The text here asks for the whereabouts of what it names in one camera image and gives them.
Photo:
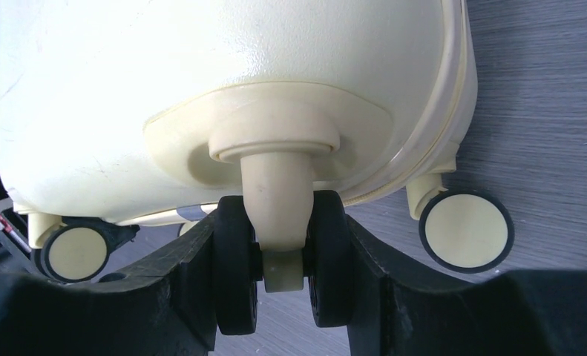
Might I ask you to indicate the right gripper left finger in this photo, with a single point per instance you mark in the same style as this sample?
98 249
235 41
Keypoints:
159 305

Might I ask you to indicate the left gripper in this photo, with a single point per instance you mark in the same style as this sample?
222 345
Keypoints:
16 255

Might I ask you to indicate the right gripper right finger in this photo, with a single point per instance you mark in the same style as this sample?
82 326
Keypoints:
403 307

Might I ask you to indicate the yellow hard-shell suitcase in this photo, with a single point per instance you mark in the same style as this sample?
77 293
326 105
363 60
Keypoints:
272 115

